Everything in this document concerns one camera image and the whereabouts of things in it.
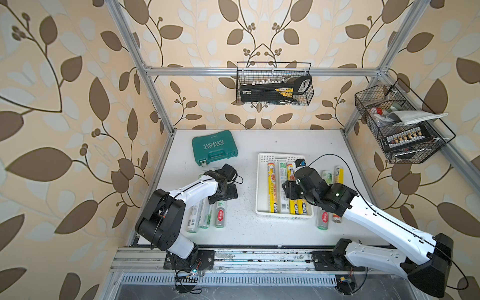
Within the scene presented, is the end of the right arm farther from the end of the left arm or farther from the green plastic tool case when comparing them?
the green plastic tool case

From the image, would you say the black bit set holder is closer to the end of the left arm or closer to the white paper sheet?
the white paper sheet

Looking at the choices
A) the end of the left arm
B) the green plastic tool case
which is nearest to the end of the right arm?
the end of the left arm

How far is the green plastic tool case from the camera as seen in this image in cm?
105

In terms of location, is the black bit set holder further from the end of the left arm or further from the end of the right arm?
the end of the left arm

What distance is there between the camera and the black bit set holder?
0.65m

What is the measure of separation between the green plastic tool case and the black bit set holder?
0.73 metres

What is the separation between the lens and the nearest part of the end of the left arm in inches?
26.1
